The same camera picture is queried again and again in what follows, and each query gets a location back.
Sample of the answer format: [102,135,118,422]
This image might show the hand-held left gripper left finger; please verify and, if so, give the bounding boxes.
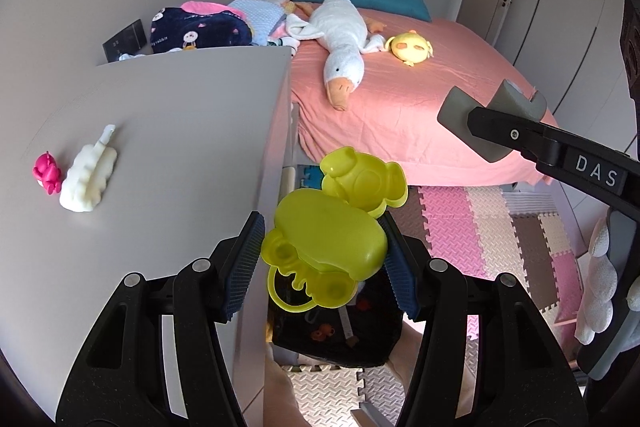
[55,210,267,427]

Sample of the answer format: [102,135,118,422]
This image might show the white goose plush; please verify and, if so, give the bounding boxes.
[285,0,387,112]

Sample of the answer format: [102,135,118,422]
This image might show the yellow chick plush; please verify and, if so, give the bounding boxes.
[385,31,434,68]

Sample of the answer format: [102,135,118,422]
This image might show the grey striped mat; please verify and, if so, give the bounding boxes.
[501,191,557,214]

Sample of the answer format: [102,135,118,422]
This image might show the black box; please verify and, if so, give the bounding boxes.
[102,19,147,64]

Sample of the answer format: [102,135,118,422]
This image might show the person's right leg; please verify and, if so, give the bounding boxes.
[387,319,426,388]

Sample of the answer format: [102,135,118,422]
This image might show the person's leg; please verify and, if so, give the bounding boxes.
[264,322,307,427]
[387,319,426,388]

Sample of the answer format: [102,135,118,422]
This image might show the black bag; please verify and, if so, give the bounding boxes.
[267,267,406,369]

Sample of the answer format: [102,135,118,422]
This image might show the pink toy figure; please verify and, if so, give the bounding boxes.
[32,150,63,196]

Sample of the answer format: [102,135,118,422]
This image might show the interlocking foam floor mats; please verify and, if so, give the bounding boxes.
[280,164,586,427]

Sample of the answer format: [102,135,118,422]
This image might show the person's left leg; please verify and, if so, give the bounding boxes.
[264,322,307,427]

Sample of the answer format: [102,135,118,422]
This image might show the navy printed blanket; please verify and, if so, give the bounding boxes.
[150,7,253,54]

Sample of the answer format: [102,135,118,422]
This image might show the yellow-green plastic elephant toy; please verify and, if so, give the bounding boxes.
[260,146,407,313]

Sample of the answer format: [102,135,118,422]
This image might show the grey dresser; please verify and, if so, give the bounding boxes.
[0,44,301,427]

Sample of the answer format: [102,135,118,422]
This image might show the dark brown board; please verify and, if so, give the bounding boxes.
[620,0,640,98]

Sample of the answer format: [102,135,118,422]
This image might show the light blue blanket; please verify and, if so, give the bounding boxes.
[227,0,293,46]

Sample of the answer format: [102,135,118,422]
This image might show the bed with pink sheet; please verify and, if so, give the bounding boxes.
[287,4,561,188]

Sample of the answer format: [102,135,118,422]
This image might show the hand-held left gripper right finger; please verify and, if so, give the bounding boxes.
[381,213,583,427]

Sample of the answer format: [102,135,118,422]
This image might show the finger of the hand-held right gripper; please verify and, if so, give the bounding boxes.
[465,106,567,168]

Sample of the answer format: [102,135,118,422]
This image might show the white printed cloth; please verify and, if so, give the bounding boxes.
[267,34,301,55]

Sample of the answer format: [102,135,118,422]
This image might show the pink cloth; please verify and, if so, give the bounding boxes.
[180,0,246,15]

